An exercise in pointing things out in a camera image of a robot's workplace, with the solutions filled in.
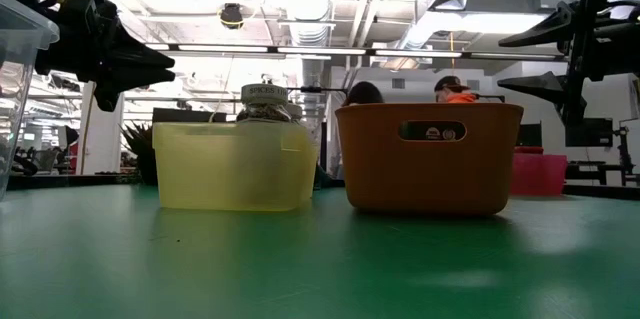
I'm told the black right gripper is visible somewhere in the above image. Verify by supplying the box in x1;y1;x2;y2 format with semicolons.
496;0;640;128

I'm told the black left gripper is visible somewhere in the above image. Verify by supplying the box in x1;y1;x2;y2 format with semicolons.
34;0;176;113

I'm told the white-lidded glass spice jar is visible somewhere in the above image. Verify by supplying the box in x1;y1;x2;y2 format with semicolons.
235;83;293;124
288;102;321;150

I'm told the small potted succulent plant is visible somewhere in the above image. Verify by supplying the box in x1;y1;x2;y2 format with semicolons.
122;122;157;185

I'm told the person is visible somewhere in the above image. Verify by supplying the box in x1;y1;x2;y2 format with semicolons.
327;80;385;180
433;75;479;105

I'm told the pink plastic bin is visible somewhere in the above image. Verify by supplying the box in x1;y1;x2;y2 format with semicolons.
509;146;569;197

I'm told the black background desk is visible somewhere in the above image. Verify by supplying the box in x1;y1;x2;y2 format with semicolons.
565;160;640;186

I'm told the clear plastic storage box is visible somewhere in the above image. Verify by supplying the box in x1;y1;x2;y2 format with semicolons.
0;0;60;200

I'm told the black background robot stand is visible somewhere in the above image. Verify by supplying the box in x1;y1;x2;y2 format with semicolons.
612;126;640;185

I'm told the translucent yellow plastic bin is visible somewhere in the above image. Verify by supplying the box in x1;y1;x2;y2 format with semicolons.
152;119;319;212

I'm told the orange plastic bin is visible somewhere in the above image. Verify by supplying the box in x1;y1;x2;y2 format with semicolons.
334;102;525;217

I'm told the long LED light bar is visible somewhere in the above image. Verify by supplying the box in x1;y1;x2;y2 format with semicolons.
144;42;569;63

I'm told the dark green cloth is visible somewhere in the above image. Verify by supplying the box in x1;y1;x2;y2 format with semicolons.
313;164;332;190

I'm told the black wall monitor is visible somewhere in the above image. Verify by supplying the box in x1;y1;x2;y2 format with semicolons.
517;122;544;148
564;118;614;148

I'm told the black ceiling dome camera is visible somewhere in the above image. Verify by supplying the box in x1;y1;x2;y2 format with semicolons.
219;2;245;30

